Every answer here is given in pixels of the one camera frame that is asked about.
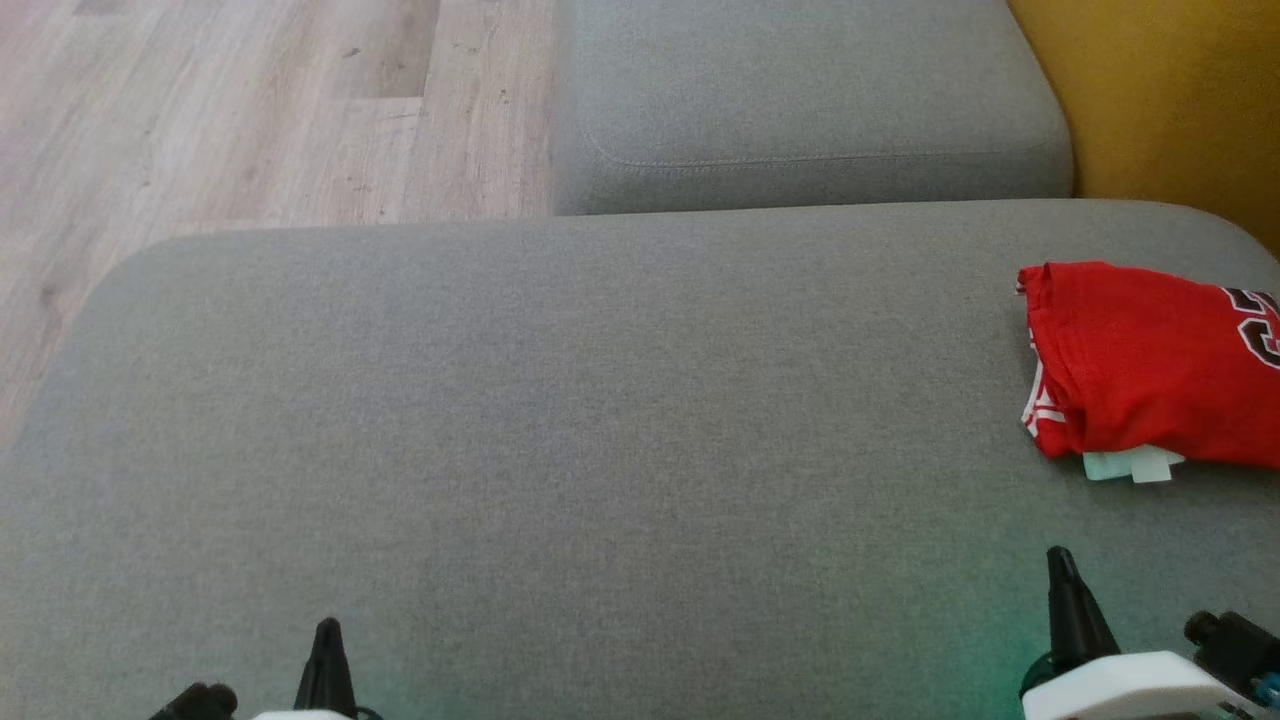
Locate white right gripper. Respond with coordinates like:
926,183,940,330
1021,547,1247,720

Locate large grey sofa seat cushion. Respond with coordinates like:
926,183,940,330
0,198,1280,720

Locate wide yellow sofa backrest cushion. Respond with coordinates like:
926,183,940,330
1005,0,1280,257

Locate red jersey with white sleeves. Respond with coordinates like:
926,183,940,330
1017,260,1280,485

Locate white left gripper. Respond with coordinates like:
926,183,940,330
249,618,359,720

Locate small grey sofa seat cushion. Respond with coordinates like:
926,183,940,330
550,0,1076,217

